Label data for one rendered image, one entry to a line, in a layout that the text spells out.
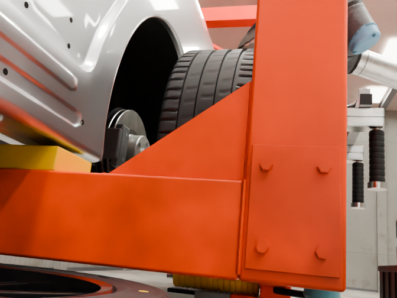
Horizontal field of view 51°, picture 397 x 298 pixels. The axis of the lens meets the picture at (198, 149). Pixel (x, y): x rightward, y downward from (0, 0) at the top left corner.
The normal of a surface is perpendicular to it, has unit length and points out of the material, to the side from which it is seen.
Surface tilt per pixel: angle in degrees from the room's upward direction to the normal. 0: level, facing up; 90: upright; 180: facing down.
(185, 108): 83
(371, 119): 90
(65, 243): 90
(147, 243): 90
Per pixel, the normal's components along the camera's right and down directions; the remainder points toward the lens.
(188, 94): -0.19, -0.50
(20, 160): -0.22, -0.27
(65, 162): 0.97, 0.04
